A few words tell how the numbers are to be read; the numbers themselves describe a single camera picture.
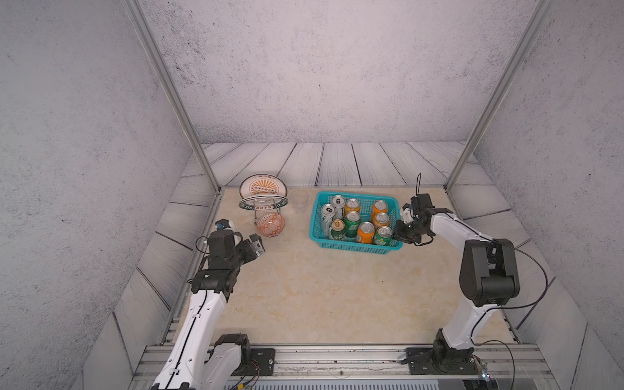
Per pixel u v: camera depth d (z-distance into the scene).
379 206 0.99
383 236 0.91
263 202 0.99
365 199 1.05
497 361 0.74
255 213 1.06
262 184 1.02
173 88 0.87
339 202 0.96
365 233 0.91
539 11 0.71
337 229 0.93
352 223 0.95
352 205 0.99
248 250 0.71
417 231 0.81
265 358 0.73
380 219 0.96
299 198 1.10
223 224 0.70
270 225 1.05
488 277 0.49
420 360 0.73
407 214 0.89
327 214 0.93
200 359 0.44
